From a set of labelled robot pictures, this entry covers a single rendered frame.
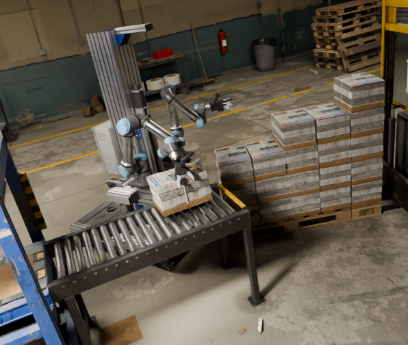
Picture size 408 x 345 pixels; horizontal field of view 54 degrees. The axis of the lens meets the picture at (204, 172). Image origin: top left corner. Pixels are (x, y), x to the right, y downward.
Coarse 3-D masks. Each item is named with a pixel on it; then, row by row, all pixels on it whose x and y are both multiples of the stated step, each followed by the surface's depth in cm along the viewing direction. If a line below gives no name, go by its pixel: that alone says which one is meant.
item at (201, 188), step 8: (192, 168) 288; (200, 168) 285; (184, 176) 277; (200, 176) 278; (192, 184) 277; (200, 184) 279; (208, 184) 282; (192, 192) 279; (200, 192) 281; (208, 192) 284; (192, 200) 281
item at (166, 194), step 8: (152, 176) 291; (160, 176) 287; (168, 176) 285; (152, 184) 278; (160, 184) 272; (168, 184) 270; (176, 184) 273; (152, 192) 294; (160, 192) 270; (168, 192) 272; (176, 192) 274; (160, 200) 271; (168, 200) 274; (176, 200) 276; (160, 208) 280; (168, 208) 275
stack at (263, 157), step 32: (224, 160) 347; (256, 160) 342; (288, 160) 346; (320, 160) 348; (224, 192) 352; (256, 192) 362; (288, 192) 360; (320, 192) 362; (288, 224) 373; (320, 224) 376
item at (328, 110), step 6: (306, 108) 361; (312, 108) 359; (318, 108) 356; (324, 108) 353; (330, 108) 351; (336, 108) 348; (312, 114) 344; (318, 114) 341; (324, 114) 339; (330, 114) 337; (336, 114) 335; (342, 114) 332
